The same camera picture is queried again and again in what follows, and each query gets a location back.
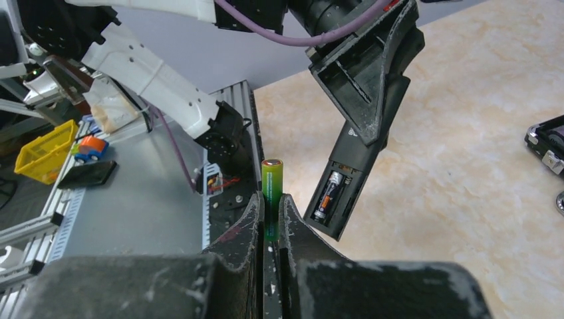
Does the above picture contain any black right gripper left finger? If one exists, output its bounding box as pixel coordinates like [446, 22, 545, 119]
[17, 193, 264, 318]

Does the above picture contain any black poker chip case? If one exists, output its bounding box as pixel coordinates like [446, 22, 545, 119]
[524, 115, 563, 179]

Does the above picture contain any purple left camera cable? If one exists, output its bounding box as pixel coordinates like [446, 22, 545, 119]
[145, 0, 398, 192]

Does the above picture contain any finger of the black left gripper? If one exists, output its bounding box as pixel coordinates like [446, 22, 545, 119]
[361, 73, 410, 150]
[309, 4, 424, 146]

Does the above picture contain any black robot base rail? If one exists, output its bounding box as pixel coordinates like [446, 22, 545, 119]
[197, 80, 264, 249]

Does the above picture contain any black smartphone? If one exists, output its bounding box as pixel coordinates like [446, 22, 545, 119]
[57, 160, 118, 189]

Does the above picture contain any yellow plastic basket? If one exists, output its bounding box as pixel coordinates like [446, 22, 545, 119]
[14, 120, 78, 185]

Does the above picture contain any orange blue toy car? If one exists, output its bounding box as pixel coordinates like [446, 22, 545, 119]
[74, 136, 110, 163]

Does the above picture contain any black remote control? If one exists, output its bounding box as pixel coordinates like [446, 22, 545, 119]
[303, 74, 410, 242]

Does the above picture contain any green battery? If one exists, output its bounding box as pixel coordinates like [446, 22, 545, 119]
[261, 159, 283, 241]

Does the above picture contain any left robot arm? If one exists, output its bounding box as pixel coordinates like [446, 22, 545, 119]
[13, 1, 425, 175]

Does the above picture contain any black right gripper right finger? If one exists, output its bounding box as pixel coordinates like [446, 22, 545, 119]
[279, 194, 492, 318]

